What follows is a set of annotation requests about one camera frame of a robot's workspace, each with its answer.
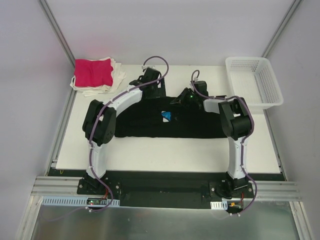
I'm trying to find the black daisy print t-shirt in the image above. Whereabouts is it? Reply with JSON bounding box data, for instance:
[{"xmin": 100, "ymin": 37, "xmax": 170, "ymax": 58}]
[{"xmin": 114, "ymin": 97, "xmax": 227, "ymax": 139}]

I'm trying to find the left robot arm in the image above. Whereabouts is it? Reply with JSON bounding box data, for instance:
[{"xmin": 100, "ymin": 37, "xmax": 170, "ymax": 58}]
[{"xmin": 82, "ymin": 67, "xmax": 166, "ymax": 195}]

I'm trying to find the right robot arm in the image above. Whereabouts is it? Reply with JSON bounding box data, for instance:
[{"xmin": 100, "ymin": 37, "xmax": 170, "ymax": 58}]
[{"xmin": 170, "ymin": 80, "xmax": 255, "ymax": 200}]

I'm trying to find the white folded t-shirt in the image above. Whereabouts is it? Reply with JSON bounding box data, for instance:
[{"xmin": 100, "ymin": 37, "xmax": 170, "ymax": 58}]
[{"xmin": 70, "ymin": 57, "xmax": 126, "ymax": 97}]

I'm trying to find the white plastic basket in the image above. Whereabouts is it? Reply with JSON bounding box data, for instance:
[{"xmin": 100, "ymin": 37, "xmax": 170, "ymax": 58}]
[{"xmin": 225, "ymin": 56, "xmax": 284, "ymax": 113}]

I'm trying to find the pink folded t-shirt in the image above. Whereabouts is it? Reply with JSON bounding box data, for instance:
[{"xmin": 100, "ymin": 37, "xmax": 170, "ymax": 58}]
[{"xmin": 74, "ymin": 58, "xmax": 114, "ymax": 88}]

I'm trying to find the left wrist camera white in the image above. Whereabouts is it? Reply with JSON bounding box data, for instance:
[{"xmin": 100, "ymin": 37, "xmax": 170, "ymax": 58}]
[{"xmin": 141, "ymin": 65, "xmax": 155, "ymax": 72}]

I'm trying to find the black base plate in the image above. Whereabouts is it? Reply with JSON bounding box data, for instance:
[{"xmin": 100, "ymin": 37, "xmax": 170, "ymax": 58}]
[{"xmin": 77, "ymin": 170, "xmax": 254, "ymax": 209}]

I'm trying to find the right white cable duct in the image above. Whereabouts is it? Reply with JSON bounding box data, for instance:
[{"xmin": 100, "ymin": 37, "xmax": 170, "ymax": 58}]
[{"xmin": 210, "ymin": 200, "xmax": 228, "ymax": 211}]

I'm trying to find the white cable duct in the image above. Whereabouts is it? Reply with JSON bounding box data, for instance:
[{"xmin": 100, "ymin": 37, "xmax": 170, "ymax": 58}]
[
  {"xmin": 210, "ymin": 200, "xmax": 228, "ymax": 211},
  {"xmin": 42, "ymin": 196, "xmax": 120, "ymax": 208}
]

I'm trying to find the left white cable duct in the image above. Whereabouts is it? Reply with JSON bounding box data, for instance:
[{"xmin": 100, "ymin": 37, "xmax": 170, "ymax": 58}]
[{"xmin": 42, "ymin": 196, "xmax": 120, "ymax": 208}]

